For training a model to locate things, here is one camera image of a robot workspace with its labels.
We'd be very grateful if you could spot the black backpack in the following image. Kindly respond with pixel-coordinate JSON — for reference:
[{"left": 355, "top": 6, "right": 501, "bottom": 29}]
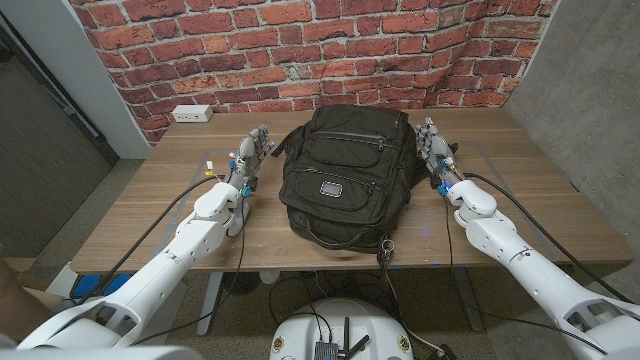
[{"left": 271, "top": 103, "right": 459, "bottom": 266}]

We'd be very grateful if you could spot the brick wall print backdrop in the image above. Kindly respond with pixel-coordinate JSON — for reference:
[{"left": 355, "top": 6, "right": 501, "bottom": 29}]
[{"left": 69, "top": 0, "right": 559, "bottom": 144}]

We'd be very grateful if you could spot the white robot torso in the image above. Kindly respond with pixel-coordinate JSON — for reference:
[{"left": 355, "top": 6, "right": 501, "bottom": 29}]
[{"left": 268, "top": 298, "right": 415, "bottom": 360}]

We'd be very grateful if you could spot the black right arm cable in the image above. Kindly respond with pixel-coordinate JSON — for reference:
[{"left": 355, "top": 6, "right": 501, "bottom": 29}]
[{"left": 462, "top": 172, "right": 636, "bottom": 304}]

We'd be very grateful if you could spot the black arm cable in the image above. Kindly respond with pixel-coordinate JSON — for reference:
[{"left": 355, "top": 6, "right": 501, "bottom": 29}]
[
  {"left": 462, "top": 172, "right": 636, "bottom": 304},
  {"left": 74, "top": 174, "right": 224, "bottom": 306}
]

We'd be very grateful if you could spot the white table leg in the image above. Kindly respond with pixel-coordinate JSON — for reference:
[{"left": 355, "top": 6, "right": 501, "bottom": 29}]
[{"left": 196, "top": 271, "right": 225, "bottom": 337}]

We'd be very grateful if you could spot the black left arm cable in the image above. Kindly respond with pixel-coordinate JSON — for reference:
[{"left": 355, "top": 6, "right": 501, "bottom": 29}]
[{"left": 74, "top": 174, "right": 224, "bottom": 306}]

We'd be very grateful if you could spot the brown cardboard box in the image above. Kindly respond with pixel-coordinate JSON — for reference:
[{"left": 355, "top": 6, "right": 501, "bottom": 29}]
[{"left": 0, "top": 257, "right": 66, "bottom": 346}]

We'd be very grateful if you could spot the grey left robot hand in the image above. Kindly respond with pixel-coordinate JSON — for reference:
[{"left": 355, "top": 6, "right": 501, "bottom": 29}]
[{"left": 227, "top": 124, "right": 275, "bottom": 189}]

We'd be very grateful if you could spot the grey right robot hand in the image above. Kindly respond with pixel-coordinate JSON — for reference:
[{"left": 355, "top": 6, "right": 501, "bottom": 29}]
[{"left": 414, "top": 117, "right": 460, "bottom": 177}]

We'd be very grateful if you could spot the white power strip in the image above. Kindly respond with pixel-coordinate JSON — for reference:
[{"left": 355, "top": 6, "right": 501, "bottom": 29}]
[{"left": 171, "top": 104, "right": 214, "bottom": 124}]

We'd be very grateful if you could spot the grey table leg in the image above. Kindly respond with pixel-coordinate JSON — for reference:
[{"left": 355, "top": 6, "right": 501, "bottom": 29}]
[{"left": 457, "top": 268, "right": 485, "bottom": 332}]

